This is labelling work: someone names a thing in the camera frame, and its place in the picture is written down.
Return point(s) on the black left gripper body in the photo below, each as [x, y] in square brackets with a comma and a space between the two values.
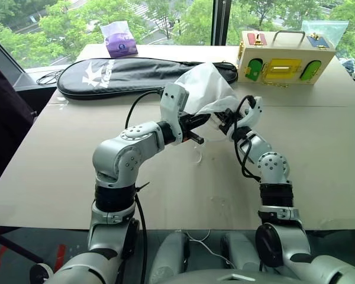
[185, 127]

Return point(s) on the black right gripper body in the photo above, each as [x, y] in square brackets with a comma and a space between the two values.
[228, 122]

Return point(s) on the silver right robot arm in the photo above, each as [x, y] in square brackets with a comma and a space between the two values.
[273, 168]

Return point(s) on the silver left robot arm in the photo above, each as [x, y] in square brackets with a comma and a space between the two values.
[127, 154]

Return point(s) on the clear plastic zip bag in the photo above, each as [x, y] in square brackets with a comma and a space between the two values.
[325, 29]

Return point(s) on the black racket cover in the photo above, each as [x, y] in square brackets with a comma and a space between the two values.
[121, 75]

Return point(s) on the wooden latch board box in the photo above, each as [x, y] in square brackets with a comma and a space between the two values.
[284, 60]

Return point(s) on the purple tissue pack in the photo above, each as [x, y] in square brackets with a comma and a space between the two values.
[119, 40]

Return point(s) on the silver left robot thigh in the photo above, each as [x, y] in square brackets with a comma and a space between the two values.
[171, 251]

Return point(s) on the silver robot thigh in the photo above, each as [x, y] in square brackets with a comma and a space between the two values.
[241, 251]
[171, 251]

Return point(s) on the silver right robot thigh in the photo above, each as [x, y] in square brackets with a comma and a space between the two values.
[241, 251]

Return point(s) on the blue crumpled cloth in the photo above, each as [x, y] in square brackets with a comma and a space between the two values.
[349, 63]

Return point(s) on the silver robot torso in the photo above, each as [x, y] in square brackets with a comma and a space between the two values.
[233, 277]

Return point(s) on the dark fabric chair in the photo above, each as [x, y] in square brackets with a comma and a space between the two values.
[4, 118]

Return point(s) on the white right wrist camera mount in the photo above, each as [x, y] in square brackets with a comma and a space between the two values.
[253, 114]

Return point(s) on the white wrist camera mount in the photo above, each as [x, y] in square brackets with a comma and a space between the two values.
[172, 102]
[253, 114]

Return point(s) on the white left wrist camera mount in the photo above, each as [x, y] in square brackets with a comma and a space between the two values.
[172, 102]

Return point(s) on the dark window frame post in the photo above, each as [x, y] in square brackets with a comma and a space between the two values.
[222, 22]

